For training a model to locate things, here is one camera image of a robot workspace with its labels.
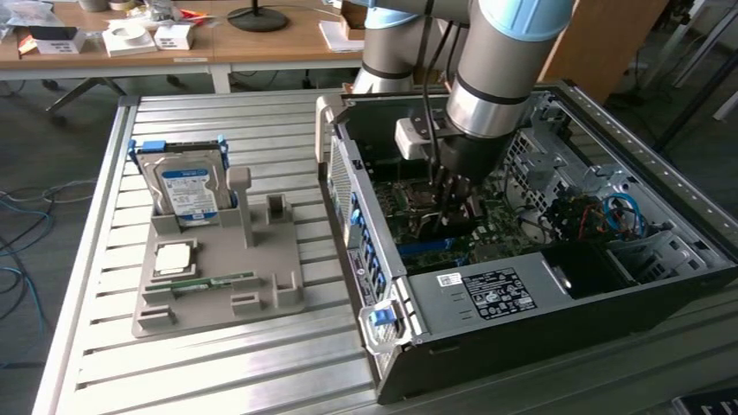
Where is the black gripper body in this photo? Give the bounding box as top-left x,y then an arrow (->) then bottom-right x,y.
436,128 -> 515,188

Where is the graphics card with black shroud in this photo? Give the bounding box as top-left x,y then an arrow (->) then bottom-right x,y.
401,202 -> 492,244

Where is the CPU socket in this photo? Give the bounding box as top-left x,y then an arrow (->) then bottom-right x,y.
395,177 -> 440,211

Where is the green motherboard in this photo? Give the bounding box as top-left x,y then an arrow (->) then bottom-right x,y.
371,159 -> 548,276

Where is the blue expansion slot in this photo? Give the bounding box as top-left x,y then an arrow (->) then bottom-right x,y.
396,238 -> 455,257

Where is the grey power supply unit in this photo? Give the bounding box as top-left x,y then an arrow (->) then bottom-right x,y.
401,252 -> 572,337

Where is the black plastic fan shroud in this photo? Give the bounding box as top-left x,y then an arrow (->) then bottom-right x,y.
539,241 -> 640,300

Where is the grey metal disk bay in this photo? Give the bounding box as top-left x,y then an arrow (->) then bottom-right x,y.
607,231 -> 708,287

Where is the wooden cabinet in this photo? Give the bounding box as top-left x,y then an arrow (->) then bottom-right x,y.
535,0 -> 674,105

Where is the white paper stack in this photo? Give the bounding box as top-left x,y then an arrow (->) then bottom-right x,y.
319,20 -> 365,54

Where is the black open PC case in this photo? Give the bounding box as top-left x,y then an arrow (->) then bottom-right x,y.
313,79 -> 738,405

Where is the grey parts rack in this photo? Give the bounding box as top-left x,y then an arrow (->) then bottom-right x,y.
130,166 -> 307,339

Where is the green RAM stick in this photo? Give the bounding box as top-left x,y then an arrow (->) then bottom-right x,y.
142,271 -> 258,293

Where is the silver CPU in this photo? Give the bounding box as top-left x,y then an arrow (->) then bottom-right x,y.
153,244 -> 194,276

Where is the black round lamp base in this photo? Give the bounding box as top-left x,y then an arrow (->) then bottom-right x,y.
225,0 -> 289,33

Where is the small white box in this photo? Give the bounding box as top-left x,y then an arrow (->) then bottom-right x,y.
153,24 -> 196,51

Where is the wooden desk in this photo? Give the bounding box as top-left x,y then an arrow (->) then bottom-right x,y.
0,0 -> 529,94

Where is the white box with tape roll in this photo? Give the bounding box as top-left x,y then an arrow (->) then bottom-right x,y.
101,23 -> 158,58

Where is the white box with black inlay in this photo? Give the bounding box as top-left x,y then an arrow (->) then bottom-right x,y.
26,25 -> 88,55

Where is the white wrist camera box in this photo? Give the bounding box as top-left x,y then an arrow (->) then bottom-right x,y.
393,117 -> 445,160

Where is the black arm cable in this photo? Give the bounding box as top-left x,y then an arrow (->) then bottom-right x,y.
419,0 -> 457,146

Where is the blue wire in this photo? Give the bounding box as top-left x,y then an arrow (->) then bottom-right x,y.
601,192 -> 648,239

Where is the hard disk with blue bracket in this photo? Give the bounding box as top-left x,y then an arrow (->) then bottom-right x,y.
126,134 -> 237,228

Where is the blue floor cable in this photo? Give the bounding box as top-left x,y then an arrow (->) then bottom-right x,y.
0,189 -> 56,368

